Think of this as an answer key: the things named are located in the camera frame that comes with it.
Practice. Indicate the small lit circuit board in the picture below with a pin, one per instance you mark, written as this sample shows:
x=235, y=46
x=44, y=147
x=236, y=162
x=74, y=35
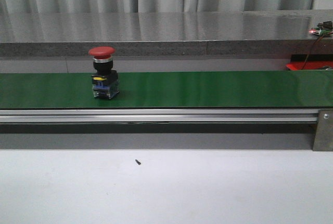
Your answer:
x=322, y=29

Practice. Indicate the steel conveyor support bracket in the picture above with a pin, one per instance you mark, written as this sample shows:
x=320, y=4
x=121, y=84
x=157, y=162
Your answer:
x=323, y=136

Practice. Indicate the red plastic tray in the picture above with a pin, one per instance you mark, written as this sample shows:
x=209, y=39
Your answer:
x=310, y=65

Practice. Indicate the red mushroom emergency stop button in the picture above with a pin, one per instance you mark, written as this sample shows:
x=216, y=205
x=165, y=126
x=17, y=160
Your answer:
x=105, y=81

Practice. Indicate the aluminium conveyor side rail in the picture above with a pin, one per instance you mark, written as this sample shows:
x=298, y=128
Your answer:
x=158, y=115

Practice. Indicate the green conveyor belt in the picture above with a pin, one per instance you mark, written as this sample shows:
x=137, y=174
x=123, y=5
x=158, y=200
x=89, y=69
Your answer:
x=227, y=89

